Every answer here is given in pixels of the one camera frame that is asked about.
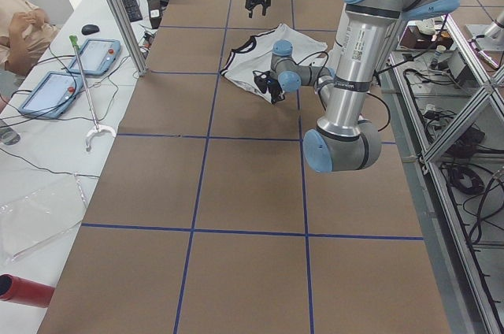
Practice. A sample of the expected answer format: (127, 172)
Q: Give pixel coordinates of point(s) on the grey cartoon print t-shirt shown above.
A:
(259, 50)

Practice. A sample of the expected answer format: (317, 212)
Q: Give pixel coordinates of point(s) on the seated person beige clothes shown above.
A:
(26, 33)

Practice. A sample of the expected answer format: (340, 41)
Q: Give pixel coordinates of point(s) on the black keyboard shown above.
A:
(132, 10)

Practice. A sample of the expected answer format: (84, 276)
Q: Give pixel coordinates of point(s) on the far blue teach pendant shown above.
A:
(97, 55)

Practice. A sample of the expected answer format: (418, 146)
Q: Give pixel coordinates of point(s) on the blue teach pendant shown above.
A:
(97, 55)
(53, 95)

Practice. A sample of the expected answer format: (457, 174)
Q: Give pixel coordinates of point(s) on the black computer mouse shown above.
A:
(89, 29)

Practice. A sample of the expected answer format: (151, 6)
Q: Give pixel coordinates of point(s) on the reacher grabber stick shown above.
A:
(97, 127)

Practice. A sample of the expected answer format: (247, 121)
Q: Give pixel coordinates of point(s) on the near blue teach pendant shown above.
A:
(53, 95)

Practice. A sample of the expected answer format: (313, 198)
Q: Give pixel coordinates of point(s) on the red cylinder bottle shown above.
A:
(25, 292)

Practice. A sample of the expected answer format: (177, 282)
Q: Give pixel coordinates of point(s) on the aluminium frame post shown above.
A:
(123, 23)

